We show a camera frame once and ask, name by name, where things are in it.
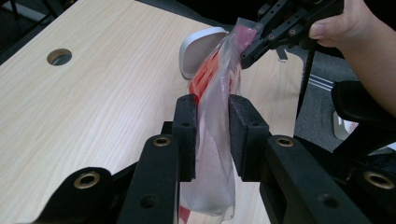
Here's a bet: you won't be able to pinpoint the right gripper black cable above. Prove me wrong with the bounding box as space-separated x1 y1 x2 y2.
297 49 316 119

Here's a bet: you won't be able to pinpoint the white lidded container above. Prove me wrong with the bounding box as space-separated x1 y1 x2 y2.
178 26 230 80

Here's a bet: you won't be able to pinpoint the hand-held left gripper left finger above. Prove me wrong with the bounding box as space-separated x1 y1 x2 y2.
116 93 199 224

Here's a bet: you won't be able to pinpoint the clear red-printed plastic pouch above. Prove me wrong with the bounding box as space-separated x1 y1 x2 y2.
178 18 265 223

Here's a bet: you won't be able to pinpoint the black folding chair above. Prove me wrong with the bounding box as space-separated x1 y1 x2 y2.
0 0 78 27

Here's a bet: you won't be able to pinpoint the white object red marks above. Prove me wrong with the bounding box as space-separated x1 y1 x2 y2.
332 110 360 141

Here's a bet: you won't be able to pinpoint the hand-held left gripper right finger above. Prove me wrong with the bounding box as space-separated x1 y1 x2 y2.
228 93 372 224

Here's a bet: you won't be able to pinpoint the aluminium floor rail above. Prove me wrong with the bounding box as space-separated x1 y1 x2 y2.
307 74 333 91

